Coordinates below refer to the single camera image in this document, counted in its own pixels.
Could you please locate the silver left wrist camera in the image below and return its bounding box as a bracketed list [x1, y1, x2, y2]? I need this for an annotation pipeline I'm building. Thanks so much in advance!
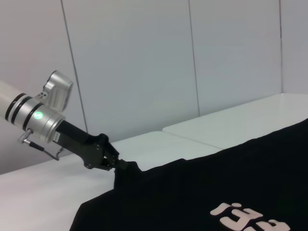
[42, 69, 74, 113]

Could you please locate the black shirt with FREE print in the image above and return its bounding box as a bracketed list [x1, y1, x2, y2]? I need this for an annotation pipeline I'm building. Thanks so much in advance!
[69, 117, 308, 231]

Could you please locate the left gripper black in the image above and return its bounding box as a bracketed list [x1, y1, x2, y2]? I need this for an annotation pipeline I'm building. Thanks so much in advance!
[55, 119, 133, 172]

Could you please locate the left arm cable with plug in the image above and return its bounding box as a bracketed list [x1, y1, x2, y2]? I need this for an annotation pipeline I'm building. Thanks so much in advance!
[18, 129, 65, 161]

